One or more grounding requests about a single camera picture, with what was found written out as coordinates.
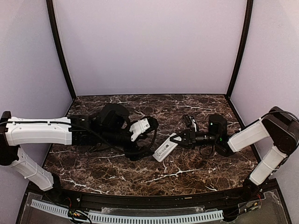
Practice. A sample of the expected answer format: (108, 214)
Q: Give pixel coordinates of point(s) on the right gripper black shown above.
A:
(189, 136)

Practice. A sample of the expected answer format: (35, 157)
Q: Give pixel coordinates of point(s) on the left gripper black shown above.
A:
(131, 149)

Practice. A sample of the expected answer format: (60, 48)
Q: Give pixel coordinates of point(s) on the white remote control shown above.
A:
(164, 149)

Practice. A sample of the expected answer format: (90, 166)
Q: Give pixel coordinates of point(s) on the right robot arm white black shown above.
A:
(279, 125)

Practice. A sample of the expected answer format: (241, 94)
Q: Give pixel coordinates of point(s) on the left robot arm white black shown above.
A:
(111, 126)

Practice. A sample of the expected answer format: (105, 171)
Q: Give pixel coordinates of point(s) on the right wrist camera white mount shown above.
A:
(190, 122)

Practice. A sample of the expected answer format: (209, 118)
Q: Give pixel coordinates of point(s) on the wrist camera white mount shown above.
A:
(142, 126)
(190, 122)

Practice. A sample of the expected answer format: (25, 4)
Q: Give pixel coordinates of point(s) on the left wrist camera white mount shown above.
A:
(142, 126)

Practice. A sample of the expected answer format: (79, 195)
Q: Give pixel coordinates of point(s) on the black front rail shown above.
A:
(81, 200)

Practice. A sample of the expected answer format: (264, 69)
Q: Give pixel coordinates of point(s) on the white slotted cable duct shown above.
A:
(119, 216)

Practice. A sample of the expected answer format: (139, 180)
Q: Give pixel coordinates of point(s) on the right black frame post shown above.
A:
(241, 49)

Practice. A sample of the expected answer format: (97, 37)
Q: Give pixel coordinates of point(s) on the black frame post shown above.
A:
(59, 48)
(241, 49)

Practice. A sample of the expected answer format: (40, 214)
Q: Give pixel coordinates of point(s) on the left black frame post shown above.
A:
(59, 48)

